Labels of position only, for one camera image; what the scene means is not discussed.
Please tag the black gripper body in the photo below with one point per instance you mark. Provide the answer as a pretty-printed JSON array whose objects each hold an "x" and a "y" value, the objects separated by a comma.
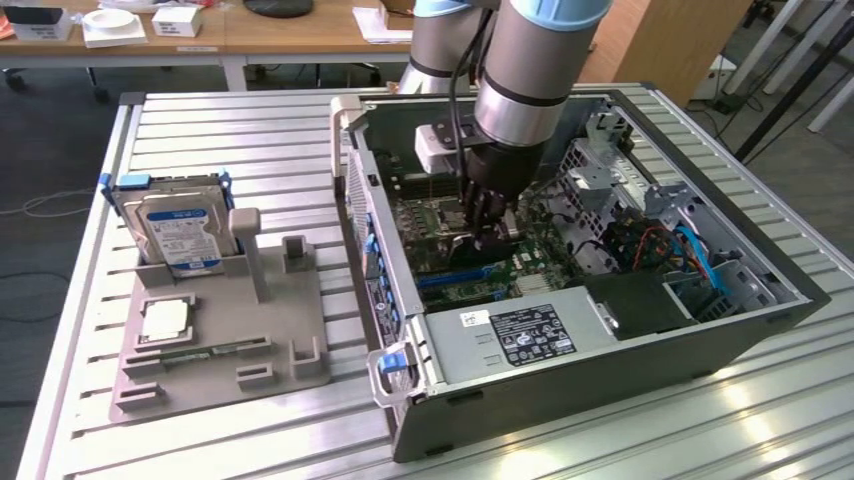
[{"x": 500, "y": 167}]

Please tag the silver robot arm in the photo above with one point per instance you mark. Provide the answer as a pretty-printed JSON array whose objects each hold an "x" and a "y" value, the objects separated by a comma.
[{"x": 527, "y": 65}]

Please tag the CPU socket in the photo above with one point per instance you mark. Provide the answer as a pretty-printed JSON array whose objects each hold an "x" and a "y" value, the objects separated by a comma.
[{"x": 447, "y": 215}]

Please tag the green motherboard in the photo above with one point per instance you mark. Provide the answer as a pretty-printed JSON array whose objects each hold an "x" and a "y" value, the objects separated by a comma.
[{"x": 534, "y": 260}]

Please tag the blue expansion slot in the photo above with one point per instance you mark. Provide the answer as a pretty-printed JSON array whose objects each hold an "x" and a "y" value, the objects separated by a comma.
[{"x": 467, "y": 277}]

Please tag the black lock tab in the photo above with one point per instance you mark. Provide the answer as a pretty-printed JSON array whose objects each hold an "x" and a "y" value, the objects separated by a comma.
[{"x": 375, "y": 180}]

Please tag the silver chipset heat sink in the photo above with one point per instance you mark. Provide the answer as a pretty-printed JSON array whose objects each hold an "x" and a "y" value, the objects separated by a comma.
[{"x": 535, "y": 285}]

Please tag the grey power supply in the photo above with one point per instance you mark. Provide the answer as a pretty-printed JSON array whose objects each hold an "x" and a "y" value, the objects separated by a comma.
[{"x": 534, "y": 330}]

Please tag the black plastic shroud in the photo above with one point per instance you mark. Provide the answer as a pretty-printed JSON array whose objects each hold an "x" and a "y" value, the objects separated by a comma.
[{"x": 634, "y": 305}]

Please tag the white papers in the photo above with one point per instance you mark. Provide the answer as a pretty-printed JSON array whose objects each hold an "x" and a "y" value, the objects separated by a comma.
[{"x": 383, "y": 32}]

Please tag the blue case latch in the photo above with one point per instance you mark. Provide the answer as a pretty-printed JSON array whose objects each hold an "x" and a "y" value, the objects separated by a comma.
[{"x": 391, "y": 362}]

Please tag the wooden cabinet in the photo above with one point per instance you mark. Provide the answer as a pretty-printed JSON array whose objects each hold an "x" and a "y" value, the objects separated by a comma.
[{"x": 667, "y": 45}]

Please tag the black open PC case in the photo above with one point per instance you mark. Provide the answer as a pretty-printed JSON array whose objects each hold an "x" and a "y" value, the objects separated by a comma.
[{"x": 600, "y": 400}]

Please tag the wooden desk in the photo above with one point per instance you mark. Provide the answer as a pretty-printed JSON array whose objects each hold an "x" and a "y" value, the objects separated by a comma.
[{"x": 267, "y": 35}]

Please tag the grey parts rack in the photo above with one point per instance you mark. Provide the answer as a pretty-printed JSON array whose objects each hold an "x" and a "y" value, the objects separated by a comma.
[{"x": 220, "y": 320}]

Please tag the silver hard disk blue label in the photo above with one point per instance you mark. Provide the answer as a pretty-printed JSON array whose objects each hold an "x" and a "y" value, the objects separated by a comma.
[{"x": 180, "y": 235}]

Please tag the black round object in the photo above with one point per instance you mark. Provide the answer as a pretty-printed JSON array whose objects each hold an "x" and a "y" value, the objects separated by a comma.
[{"x": 276, "y": 7}]

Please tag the black stand leg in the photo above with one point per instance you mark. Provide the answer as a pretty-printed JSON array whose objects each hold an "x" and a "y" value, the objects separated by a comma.
[{"x": 800, "y": 86}]

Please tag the white table leg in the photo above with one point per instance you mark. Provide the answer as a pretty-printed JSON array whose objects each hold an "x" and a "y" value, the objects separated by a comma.
[{"x": 830, "y": 107}]

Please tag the silver CPU chip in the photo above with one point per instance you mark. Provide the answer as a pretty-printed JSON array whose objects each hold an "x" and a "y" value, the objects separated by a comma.
[{"x": 165, "y": 320}]

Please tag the blue disk caddy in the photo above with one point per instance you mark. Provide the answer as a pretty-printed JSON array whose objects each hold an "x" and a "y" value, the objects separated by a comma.
[{"x": 133, "y": 181}]

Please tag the small white box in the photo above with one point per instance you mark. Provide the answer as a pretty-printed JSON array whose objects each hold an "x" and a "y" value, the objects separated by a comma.
[{"x": 176, "y": 22}]

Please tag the white box black lid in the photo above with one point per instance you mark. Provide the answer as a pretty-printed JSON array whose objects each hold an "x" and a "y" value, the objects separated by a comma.
[{"x": 42, "y": 31}]

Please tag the black caster wheel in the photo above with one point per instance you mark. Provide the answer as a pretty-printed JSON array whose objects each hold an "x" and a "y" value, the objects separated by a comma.
[{"x": 14, "y": 80}]

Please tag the white camera box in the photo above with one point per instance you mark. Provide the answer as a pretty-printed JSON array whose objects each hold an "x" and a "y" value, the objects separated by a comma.
[{"x": 433, "y": 150}]

